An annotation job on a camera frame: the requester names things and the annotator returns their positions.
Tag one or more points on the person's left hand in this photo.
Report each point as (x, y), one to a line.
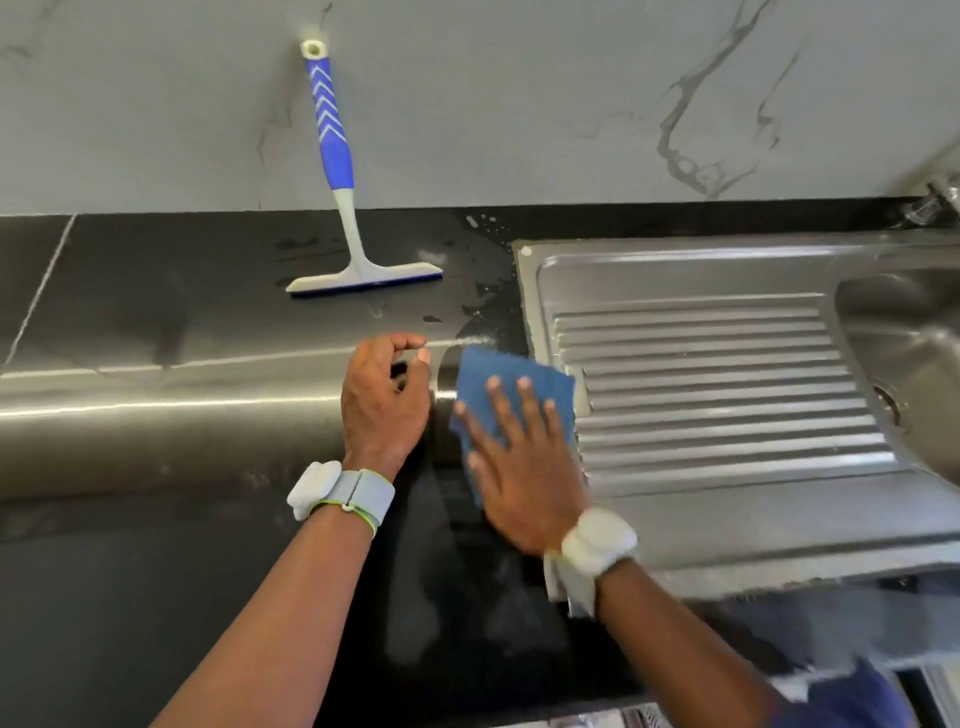
(383, 405)

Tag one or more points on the person's right hand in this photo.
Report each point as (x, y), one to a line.
(525, 473)

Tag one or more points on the blue cloth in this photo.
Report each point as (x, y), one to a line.
(488, 375)

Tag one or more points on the stainless steel sink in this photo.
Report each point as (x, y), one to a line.
(750, 390)

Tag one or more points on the blue white squeegee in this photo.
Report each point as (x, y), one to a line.
(338, 150)

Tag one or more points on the chrome faucet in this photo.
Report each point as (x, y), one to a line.
(938, 203)

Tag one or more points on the person's right forearm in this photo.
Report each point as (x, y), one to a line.
(683, 653)

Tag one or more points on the person's left forearm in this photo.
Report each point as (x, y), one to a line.
(278, 630)

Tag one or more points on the white left wrist tracker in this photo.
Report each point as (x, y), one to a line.
(338, 488)

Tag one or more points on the metal drain strainer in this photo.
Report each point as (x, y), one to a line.
(888, 405)

